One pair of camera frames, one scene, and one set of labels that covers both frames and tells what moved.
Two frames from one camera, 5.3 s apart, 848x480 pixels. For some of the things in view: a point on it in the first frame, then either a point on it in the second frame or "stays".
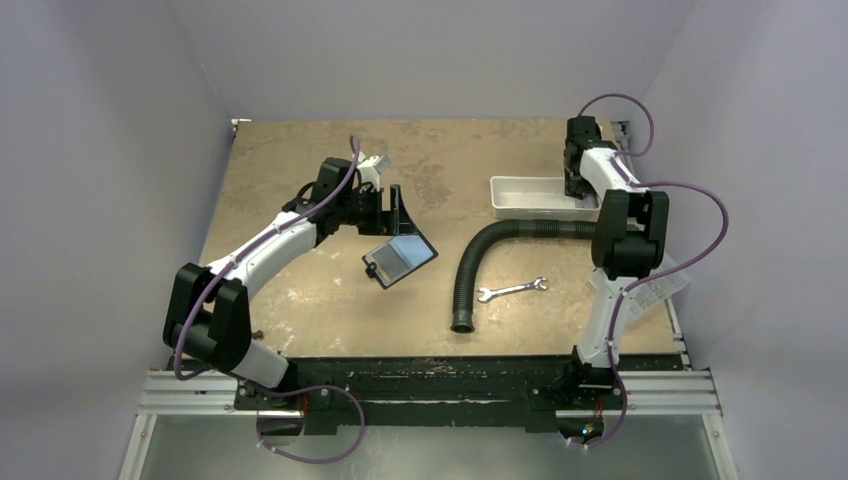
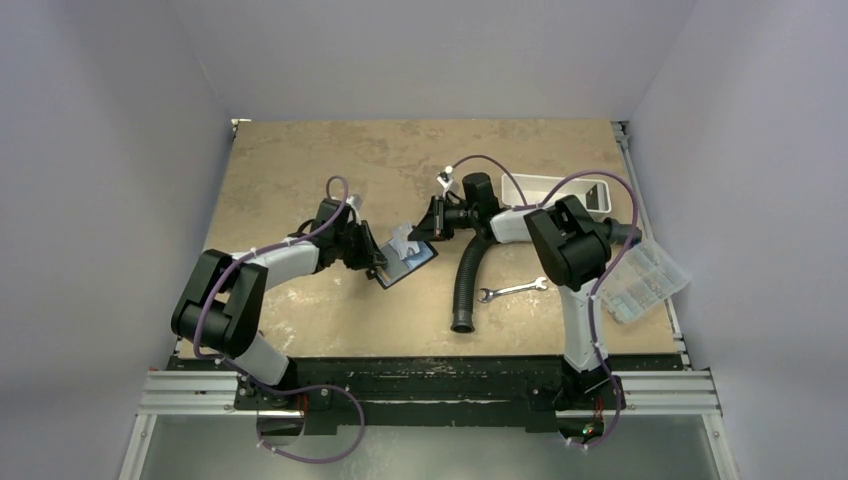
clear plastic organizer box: x=647 y=293 stays
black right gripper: x=573 y=176 to x=438 y=217
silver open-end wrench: x=534 y=284 stays
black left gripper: x=386 y=223 to x=369 y=255
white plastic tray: x=539 y=199 stays
